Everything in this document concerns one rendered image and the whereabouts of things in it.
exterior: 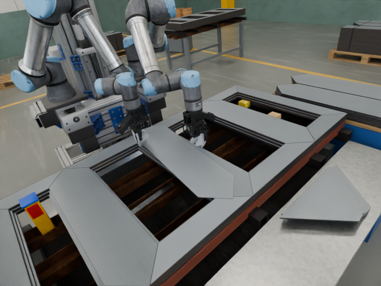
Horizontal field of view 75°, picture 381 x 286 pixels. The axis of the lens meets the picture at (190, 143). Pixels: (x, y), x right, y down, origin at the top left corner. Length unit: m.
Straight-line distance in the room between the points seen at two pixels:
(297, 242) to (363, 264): 1.00
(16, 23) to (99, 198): 9.99
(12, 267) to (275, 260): 0.81
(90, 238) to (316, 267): 0.72
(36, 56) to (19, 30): 9.48
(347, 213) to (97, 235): 0.85
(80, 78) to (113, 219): 1.06
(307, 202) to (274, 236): 0.18
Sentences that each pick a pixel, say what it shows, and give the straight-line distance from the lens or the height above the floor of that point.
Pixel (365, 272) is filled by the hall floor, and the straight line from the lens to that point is 1.90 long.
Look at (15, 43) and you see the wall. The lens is 10.85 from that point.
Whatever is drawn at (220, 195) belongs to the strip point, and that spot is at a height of 0.85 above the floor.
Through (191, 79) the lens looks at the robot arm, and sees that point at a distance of 0.98.
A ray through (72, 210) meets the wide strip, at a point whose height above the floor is 0.85.
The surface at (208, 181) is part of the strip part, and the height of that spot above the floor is 0.85.
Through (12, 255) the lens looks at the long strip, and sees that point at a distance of 1.04.
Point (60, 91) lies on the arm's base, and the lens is 1.55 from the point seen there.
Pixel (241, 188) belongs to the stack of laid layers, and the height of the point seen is 0.85.
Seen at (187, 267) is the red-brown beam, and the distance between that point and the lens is 0.85.
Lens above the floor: 1.52
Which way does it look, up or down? 33 degrees down
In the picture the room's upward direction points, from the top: 8 degrees counter-clockwise
